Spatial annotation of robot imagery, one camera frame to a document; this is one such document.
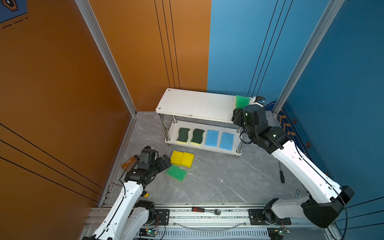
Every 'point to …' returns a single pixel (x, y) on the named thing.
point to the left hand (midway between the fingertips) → (164, 161)
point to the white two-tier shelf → (211, 106)
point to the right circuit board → (276, 233)
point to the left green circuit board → (148, 232)
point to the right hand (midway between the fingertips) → (236, 112)
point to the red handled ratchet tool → (197, 209)
